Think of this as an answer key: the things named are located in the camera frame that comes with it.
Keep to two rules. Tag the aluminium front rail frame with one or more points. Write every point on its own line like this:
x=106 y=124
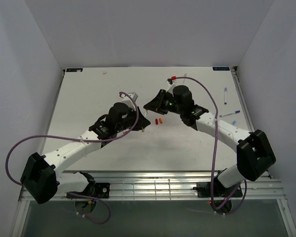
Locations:
x=160 y=186

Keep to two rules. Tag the left blue table sticker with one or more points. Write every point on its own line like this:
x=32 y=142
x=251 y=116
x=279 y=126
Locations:
x=74 y=70

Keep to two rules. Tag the purple capped white marker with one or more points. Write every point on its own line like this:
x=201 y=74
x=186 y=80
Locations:
x=225 y=96

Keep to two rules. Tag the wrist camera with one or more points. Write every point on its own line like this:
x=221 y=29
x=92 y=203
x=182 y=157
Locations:
x=172 y=84
x=130 y=97

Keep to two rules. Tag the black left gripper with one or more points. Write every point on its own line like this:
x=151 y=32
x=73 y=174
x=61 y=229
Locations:
x=142 y=123

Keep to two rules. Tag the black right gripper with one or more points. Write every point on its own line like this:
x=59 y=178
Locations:
x=156 y=104

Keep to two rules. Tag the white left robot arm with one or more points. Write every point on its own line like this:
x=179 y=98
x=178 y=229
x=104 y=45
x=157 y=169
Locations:
x=44 y=175

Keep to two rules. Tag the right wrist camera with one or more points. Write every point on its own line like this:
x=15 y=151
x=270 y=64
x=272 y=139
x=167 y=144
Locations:
x=172 y=84

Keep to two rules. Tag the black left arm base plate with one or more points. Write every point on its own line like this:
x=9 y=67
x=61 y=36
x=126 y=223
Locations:
x=100 y=190

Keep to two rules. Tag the blue table sticker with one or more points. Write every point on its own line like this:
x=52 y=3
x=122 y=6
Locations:
x=74 y=70
x=221 y=68

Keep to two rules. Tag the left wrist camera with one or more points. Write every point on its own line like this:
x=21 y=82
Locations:
x=130 y=97

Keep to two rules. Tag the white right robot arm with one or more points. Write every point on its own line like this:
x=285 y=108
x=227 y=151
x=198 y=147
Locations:
x=253 y=151

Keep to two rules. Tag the right blue table sticker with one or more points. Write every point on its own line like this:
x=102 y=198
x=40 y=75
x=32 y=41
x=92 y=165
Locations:
x=221 y=68

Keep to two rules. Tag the thin purple tipped pen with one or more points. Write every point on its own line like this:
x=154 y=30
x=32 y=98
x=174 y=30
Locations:
x=229 y=114

